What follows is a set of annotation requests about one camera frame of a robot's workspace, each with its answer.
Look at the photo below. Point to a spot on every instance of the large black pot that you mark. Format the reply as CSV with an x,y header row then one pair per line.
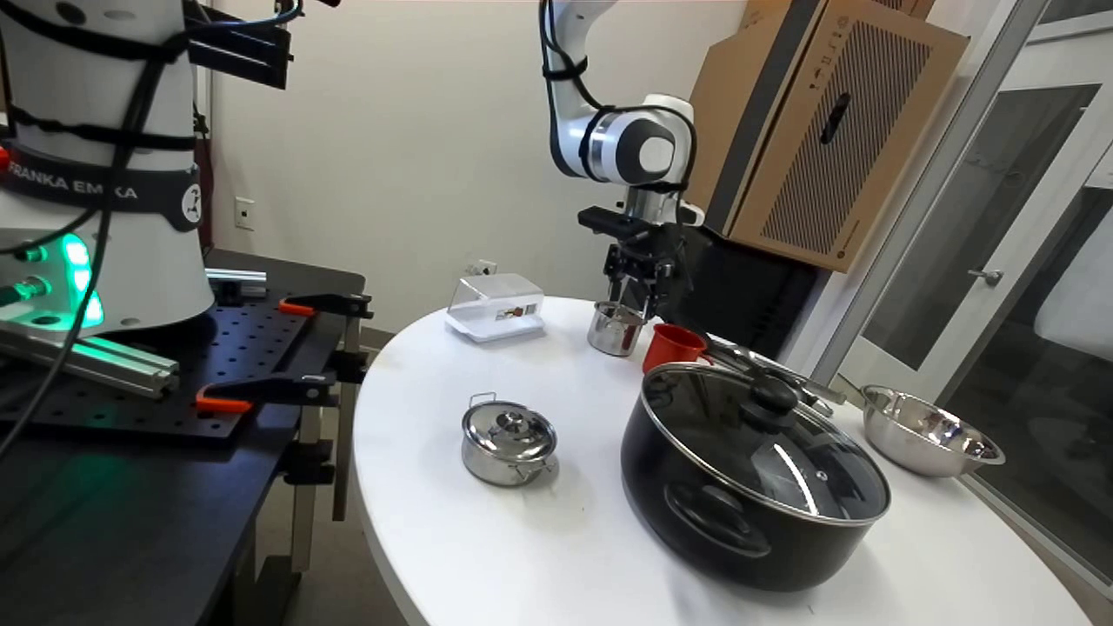
x,y
727,533

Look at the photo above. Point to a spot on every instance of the orange handled clamp rear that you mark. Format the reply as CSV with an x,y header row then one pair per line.
x,y
357,307

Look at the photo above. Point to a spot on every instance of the small lidded silver pot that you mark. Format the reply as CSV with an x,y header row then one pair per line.
x,y
507,444

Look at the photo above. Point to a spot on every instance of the orange handled clamp front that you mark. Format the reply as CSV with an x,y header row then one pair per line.
x,y
249,395

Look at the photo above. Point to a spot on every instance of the red cup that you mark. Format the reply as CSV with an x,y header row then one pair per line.
x,y
668,346

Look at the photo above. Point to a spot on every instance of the glass pot lid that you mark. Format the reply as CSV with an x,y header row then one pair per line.
x,y
754,436

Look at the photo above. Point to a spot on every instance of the black storage case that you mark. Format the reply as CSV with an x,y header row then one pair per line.
x,y
745,297

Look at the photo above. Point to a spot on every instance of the silver metal bowl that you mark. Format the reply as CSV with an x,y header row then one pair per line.
x,y
922,436

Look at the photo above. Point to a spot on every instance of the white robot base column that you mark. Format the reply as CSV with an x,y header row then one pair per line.
x,y
103,194

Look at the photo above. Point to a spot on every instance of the black mounted camera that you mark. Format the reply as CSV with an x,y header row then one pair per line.
x,y
235,45

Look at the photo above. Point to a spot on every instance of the black perforated work table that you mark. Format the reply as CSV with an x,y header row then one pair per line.
x,y
148,511

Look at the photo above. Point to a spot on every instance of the aluminium rail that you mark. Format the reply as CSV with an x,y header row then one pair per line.
x,y
97,361

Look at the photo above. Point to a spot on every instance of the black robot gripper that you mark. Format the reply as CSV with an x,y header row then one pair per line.
x,y
650,247

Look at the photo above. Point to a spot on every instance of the cardboard box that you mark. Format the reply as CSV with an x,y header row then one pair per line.
x,y
809,117

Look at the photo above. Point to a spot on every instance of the clear plastic container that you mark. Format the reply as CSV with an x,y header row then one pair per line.
x,y
492,307

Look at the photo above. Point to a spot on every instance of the silver lid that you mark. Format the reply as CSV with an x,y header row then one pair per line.
x,y
605,311

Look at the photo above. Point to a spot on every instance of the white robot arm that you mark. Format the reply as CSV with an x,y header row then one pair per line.
x,y
643,146

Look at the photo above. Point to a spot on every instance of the orange handled clamp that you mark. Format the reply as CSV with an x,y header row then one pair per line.
x,y
357,307
249,395

